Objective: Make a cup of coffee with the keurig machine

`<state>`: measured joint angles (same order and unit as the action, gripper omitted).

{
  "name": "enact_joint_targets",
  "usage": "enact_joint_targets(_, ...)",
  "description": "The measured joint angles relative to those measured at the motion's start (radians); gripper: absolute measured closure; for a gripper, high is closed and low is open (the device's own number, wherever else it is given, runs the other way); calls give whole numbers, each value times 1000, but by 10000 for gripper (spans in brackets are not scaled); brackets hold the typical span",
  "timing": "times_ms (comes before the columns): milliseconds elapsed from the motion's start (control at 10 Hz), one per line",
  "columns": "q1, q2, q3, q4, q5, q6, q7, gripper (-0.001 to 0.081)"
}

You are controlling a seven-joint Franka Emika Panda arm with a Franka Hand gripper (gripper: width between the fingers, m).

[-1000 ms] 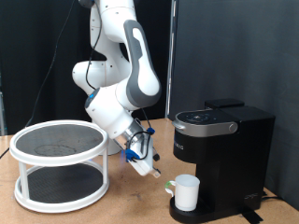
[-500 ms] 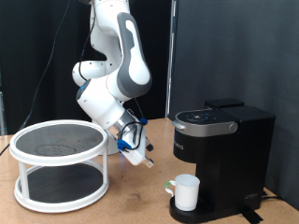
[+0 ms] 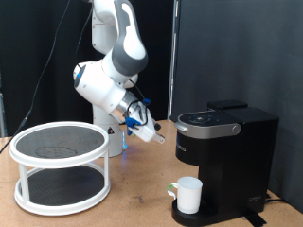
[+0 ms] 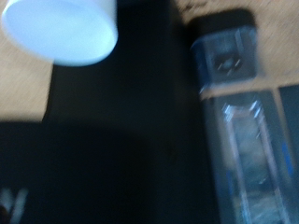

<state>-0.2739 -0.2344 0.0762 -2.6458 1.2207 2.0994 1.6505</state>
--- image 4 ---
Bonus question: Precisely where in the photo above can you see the white mug with green-taped handle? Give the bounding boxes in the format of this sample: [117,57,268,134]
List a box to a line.
[0,0,120,67]

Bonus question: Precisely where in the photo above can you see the black Keurig coffee machine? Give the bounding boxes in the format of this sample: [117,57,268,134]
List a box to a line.
[0,0,299,224]

